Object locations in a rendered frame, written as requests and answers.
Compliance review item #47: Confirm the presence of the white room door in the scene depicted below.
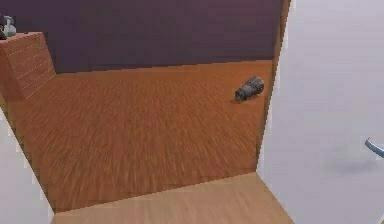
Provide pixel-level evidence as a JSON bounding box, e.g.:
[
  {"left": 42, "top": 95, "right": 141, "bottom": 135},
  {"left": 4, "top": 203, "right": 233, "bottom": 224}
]
[{"left": 256, "top": 0, "right": 384, "bottom": 224}]

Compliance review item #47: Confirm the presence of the dark round object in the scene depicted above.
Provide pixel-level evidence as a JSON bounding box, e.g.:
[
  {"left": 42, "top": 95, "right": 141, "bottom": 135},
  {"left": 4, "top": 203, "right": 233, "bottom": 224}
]
[{"left": 0, "top": 14, "right": 8, "bottom": 41}]

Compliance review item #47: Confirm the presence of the grey door handle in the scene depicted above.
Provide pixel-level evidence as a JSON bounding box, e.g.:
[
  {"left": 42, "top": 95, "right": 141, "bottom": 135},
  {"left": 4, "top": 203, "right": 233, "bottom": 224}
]
[{"left": 364, "top": 137, "right": 384, "bottom": 159}]

